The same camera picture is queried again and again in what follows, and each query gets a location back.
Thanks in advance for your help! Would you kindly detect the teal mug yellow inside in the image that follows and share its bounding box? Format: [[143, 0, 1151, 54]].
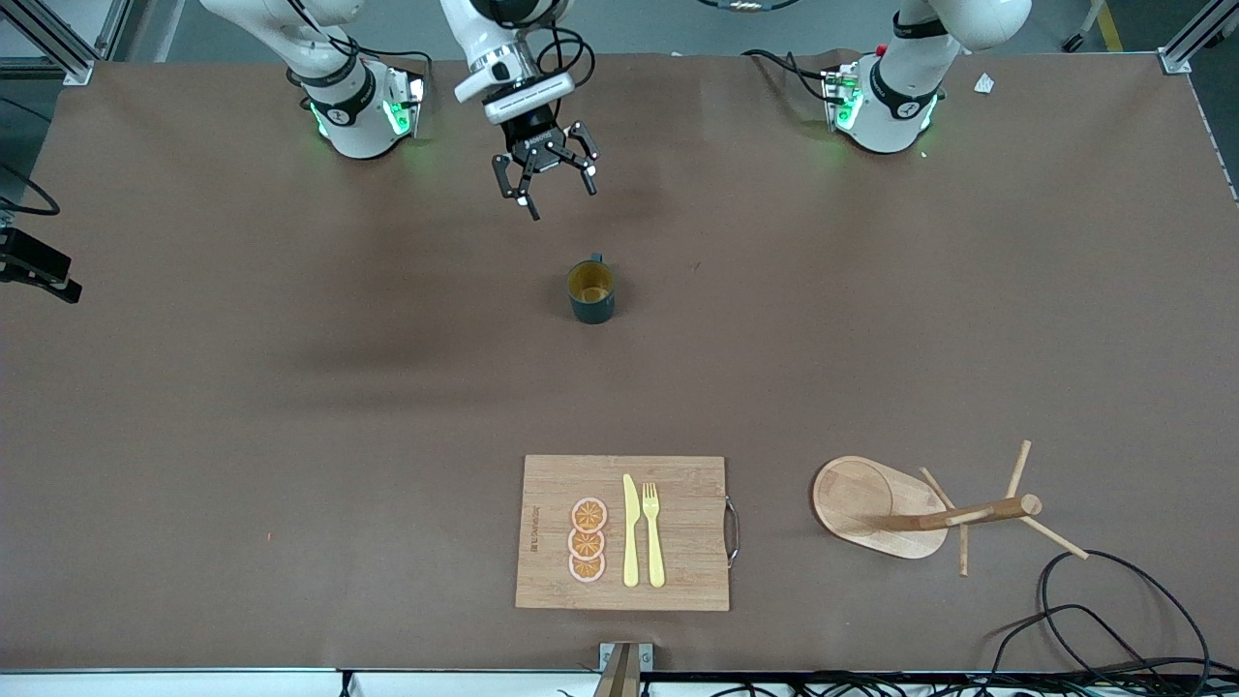
[[566, 254, 618, 325]]

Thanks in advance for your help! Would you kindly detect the wooden cutting board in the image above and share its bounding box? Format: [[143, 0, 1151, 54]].
[[515, 454, 742, 613]]

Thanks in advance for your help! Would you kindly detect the yellow plastic knife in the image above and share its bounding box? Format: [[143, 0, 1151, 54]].
[[621, 473, 642, 589]]

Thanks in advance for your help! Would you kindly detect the yellow plastic fork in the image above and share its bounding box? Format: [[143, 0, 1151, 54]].
[[642, 482, 668, 590]]

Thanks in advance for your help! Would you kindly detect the wooden mug tree stand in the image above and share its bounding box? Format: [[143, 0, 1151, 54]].
[[811, 439, 1091, 579]]

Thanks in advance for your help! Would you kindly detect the black right base cable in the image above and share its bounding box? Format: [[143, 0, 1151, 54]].
[[334, 37, 435, 80]]

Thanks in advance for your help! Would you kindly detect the black base cable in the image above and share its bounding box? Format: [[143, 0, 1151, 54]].
[[740, 46, 836, 104], [334, 37, 435, 80]]

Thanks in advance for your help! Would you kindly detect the black left base cable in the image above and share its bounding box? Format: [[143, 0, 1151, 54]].
[[740, 46, 836, 104]]

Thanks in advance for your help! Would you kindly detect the aluminium frame post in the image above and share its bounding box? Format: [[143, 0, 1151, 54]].
[[0, 0, 99, 87], [1156, 0, 1239, 77]]

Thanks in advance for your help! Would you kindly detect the aluminium table edge bracket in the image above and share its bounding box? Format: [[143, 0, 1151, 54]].
[[598, 641, 656, 675]]

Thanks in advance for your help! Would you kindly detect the long looped black cable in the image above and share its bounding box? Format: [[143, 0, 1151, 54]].
[[1039, 549, 1214, 680]]

